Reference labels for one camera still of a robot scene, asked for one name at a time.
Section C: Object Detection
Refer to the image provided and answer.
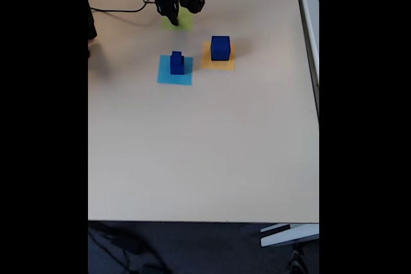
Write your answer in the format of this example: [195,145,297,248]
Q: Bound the orange paper square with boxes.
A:
[200,41,236,72]

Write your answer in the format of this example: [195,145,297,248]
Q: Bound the green paper square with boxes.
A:
[161,6,195,32]

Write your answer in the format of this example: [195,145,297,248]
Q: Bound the medium blue cube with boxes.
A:
[170,56,186,76]

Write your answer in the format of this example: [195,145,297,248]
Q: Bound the large blue cube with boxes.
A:
[211,35,231,62]

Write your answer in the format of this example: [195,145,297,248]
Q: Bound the white neighbouring table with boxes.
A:
[292,0,320,130]

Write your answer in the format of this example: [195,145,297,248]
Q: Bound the light blue paper square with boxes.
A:
[156,55,194,87]

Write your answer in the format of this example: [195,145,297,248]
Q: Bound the white table foot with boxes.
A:
[259,223,320,248]

